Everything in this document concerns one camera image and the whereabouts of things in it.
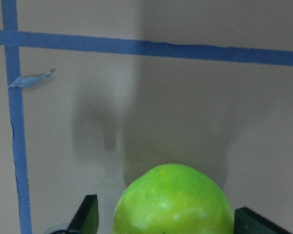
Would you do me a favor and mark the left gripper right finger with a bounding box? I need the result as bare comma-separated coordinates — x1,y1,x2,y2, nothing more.
234,207,290,234

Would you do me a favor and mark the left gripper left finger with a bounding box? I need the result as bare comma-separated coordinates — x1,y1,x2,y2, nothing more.
67,195,99,234

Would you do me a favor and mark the green apple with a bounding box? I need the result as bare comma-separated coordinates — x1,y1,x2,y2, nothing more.
112,164,234,234

